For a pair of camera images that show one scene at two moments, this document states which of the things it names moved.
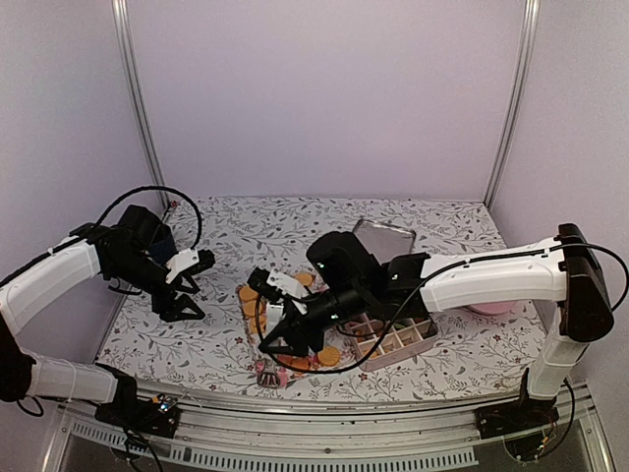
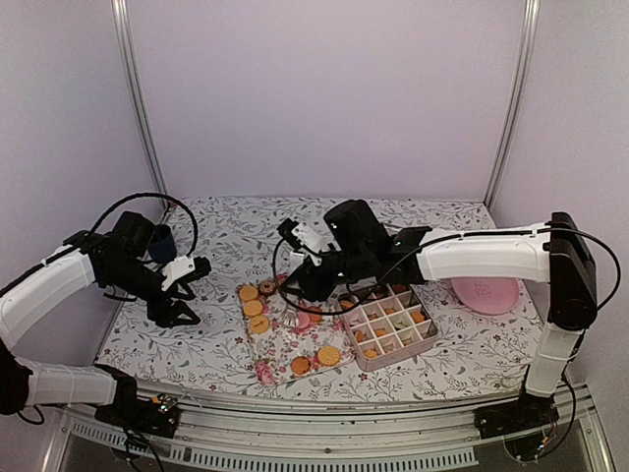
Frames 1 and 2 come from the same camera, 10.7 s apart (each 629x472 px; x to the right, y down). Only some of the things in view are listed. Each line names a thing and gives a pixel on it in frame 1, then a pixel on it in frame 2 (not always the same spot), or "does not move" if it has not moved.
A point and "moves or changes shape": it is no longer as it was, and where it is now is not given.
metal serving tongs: (267, 376) moves or changes shape
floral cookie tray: (277, 369) does not move
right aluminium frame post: (531, 23) does not move
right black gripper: (312, 341) → (314, 290)
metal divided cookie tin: (374, 341) does not move
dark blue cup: (163, 246) does not move
